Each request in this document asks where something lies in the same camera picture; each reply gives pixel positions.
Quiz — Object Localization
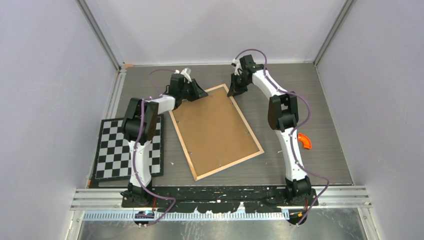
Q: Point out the left corner aluminium post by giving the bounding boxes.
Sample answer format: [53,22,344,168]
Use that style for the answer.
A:
[75,0,121,71]

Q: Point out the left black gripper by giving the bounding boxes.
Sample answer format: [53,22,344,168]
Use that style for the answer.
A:
[180,79,208,103]

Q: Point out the orange curved plastic piece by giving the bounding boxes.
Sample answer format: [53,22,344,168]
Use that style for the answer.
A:
[297,133,312,150]

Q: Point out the black white checkerboard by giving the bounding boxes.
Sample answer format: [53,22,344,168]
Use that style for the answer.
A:
[91,114,165,182]

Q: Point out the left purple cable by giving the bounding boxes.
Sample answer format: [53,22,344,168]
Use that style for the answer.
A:
[131,68,181,227]

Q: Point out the white perforated strip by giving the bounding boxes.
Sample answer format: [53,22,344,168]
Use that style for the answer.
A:
[82,209,290,222]

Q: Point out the corner aluminium post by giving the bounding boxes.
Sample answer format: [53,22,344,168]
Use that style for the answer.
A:
[75,0,121,71]
[313,0,357,67]

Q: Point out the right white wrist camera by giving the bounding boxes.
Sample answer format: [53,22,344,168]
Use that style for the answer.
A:
[231,58,243,76]

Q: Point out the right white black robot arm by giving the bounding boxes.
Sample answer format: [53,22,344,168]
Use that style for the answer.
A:
[227,54,312,205]

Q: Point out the blue picture frame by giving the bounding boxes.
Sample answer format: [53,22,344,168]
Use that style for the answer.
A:
[169,84,265,181]

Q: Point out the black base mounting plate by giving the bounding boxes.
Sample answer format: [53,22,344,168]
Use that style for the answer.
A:
[120,185,317,214]

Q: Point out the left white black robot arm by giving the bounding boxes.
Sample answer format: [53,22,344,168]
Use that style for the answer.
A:
[121,72,208,207]

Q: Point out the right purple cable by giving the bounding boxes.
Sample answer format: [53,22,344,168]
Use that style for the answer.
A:
[233,48,331,227]

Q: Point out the aluminium front rail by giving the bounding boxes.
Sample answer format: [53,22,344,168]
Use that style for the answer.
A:
[70,185,373,211]

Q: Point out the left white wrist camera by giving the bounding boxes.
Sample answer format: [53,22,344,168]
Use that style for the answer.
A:
[174,67,192,83]

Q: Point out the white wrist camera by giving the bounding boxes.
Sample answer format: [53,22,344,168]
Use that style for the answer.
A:
[231,58,243,76]
[174,67,192,83]

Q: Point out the purple cable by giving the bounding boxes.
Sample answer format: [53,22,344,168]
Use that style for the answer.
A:
[131,68,181,227]
[233,48,331,227]

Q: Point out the right corner aluminium post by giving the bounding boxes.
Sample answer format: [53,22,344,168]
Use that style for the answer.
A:
[313,0,357,67]

